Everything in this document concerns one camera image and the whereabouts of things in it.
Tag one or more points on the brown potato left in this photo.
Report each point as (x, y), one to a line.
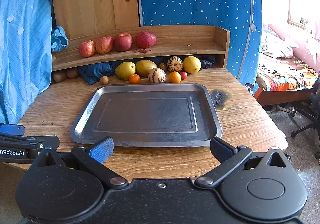
(59, 76)

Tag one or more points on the small brown kiwi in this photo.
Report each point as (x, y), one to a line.
(163, 66)
(104, 80)

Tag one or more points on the brownish yellow pear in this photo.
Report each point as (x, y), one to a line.
(143, 67)

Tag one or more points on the small brown kiwi front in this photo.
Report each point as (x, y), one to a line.
(104, 80)

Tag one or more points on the yellow green pear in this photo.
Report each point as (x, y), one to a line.
(125, 70)

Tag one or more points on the striped pepino melon back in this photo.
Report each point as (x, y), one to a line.
(175, 64)

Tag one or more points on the red apple rightmost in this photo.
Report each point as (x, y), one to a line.
(145, 39)

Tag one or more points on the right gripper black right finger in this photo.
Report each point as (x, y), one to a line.
(232, 159)

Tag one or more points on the curved wooden desk shelf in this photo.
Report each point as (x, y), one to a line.
(174, 40)

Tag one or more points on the dark blue puffer jacket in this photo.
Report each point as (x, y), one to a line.
(93, 72)

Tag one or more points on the light blue plastic cover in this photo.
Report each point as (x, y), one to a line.
(29, 36)

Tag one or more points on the large yellow lemon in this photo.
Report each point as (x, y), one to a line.
(191, 64)

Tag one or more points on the bed with colourful blanket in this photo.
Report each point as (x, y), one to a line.
(287, 80)

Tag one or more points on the metal baking tray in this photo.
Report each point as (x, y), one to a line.
(149, 116)

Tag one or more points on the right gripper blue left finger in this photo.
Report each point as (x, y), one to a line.
(90, 159)

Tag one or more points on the red cherry tomato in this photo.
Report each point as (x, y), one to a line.
(183, 75)

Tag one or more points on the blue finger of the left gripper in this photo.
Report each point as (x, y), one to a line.
(12, 129)

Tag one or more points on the striped pepino melon front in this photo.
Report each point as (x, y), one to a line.
(157, 76)

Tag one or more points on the white pillow on bed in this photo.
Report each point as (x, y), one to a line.
(273, 46)

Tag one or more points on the black office chair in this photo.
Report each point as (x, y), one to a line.
(313, 116)

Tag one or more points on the small brown kiwi back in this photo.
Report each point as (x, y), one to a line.
(163, 66)

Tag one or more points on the light red apple leftmost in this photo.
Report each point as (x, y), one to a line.
(87, 49)

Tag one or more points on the striped pepino melon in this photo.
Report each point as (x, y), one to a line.
(157, 76)
(175, 64)

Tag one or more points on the small orange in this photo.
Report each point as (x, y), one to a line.
(175, 77)
(134, 79)

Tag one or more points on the blue polka dot wardrobe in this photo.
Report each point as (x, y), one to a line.
(242, 18)

